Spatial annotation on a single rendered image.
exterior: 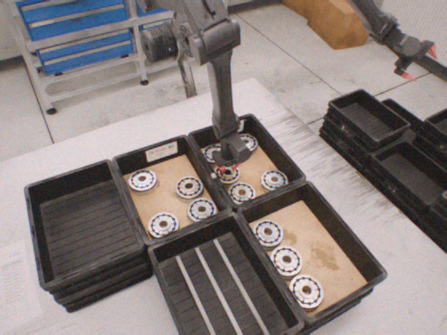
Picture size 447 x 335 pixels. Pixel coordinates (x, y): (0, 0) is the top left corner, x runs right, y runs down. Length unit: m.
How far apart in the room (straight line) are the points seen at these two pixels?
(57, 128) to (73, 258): 1.89
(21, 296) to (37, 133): 1.83
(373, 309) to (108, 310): 0.89
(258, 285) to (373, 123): 1.47
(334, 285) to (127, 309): 0.67
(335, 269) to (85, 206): 0.88
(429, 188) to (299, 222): 1.14
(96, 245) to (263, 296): 0.56
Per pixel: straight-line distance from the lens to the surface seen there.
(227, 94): 0.92
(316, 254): 1.18
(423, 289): 1.43
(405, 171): 2.23
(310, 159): 1.61
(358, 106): 2.37
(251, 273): 1.11
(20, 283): 1.39
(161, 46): 1.91
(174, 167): 1.34
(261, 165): 1.36
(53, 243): 1.26
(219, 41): 0.76
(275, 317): 1.07
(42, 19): 2.80
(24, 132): 3.05
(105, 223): 1.24
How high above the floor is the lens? 1.84
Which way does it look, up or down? 50 degrees down
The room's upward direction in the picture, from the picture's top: 3 degrees clockwise
